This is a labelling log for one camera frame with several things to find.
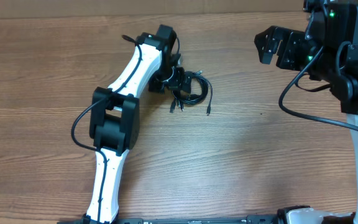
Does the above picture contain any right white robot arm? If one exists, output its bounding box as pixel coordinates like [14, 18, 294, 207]
[254, 1, 358, 223]

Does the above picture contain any black cable bundle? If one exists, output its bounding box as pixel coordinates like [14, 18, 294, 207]
[169, 70, 213, 116]

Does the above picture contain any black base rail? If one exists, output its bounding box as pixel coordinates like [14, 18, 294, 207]
[57, 213, 279, 224]

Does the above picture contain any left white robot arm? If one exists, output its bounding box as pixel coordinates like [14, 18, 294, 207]
[81, 25, 190, 223]

